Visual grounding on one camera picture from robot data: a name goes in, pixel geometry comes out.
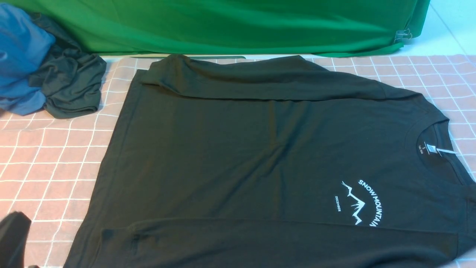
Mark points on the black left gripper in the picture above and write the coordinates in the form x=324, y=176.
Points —
x=14, y=230

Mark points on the dark gray long-sleeve shirt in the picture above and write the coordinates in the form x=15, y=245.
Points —
x=275, y=164

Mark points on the pink checkered tablecloth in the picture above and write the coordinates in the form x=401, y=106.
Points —
x=49, y=166

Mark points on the dark crumpled garment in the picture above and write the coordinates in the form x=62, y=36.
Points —
x=69, y=77

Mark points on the blue crumpled garment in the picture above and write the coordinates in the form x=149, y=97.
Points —
x=23, y=47

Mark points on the green backdrop cloth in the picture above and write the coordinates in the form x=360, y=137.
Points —
x=328, y=28

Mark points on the metal binder clip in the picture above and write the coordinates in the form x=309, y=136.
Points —
x=402, y=35

